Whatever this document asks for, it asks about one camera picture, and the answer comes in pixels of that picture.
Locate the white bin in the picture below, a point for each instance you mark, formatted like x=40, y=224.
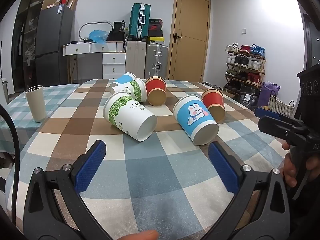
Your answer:
x=4, y=90

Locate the large green leaf paper cup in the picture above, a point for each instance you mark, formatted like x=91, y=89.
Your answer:
x=125, y=115

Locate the person's left hand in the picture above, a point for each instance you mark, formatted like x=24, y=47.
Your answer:
x=143, y=235

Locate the dark grey refrigerator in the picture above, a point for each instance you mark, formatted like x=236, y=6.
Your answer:
x=52, y=42

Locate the wicker basket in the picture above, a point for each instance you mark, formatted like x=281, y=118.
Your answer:
x=278, y=106

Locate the silver suitcase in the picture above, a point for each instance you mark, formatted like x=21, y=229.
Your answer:
x=156, y=60

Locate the cardboard box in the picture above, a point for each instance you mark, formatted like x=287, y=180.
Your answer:
x=73, y=1

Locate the wooden shoe rack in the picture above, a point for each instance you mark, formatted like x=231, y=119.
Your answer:
x=262, y=65

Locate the red paper cup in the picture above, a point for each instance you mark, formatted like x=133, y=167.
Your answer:
x=212, y=100
x=155, y=87

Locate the wooden door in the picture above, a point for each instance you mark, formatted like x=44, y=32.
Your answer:
x=190, y=37

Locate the teal checked tablecloth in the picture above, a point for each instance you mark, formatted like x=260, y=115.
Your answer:
x=56, y=92

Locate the brown blue checked tablecloth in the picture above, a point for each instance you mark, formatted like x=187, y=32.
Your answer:
x=150, y=172

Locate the cream insulated tumbler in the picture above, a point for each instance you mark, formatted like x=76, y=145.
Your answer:
x=35, y=105

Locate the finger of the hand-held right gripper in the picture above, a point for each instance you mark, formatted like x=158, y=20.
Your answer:
x=267, y=112
x=275, y=126

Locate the teal suitcase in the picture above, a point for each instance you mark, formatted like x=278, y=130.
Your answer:
x=138, y=21

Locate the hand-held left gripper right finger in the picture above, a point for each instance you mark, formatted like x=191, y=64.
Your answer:
x=223, y=171

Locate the blue plastic bag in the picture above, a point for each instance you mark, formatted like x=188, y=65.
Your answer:
x=98, y=36

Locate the dark glass cabinet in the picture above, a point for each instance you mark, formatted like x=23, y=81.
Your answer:
x=26, y=42

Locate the stack of black shoe boxes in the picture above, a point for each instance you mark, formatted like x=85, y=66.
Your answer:
x=155, y=27

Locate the blue and white paper cup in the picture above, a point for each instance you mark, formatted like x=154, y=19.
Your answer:
x=123, y=79

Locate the white suitcase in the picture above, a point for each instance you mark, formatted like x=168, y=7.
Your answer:
x=136, y=57

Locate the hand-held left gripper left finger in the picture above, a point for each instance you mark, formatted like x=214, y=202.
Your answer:
x=91, y=166

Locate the person's right hand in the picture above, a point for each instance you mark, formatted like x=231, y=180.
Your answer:
x=290, y=172

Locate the white dressing table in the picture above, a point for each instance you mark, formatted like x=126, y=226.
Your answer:
x=105, y=48

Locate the oval mirror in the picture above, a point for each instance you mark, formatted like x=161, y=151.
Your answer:
x=83, y=27

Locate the small green leaf paper cup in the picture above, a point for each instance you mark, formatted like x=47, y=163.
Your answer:
x=132, y=90

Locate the yellow black shoe box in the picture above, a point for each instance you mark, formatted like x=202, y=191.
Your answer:
x=156, y=40

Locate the purple bag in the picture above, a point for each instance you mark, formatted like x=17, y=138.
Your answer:
x=266, y=93

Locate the blue rabbit print paper cup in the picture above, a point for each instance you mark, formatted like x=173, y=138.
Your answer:
x=192, y=116

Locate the rows of shoes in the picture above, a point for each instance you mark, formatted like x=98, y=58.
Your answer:
x=245, y=61

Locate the dark packaged bag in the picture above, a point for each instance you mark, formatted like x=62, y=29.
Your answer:
x=248, y=97

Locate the black bag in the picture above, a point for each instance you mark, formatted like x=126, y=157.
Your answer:
x=116, y=31

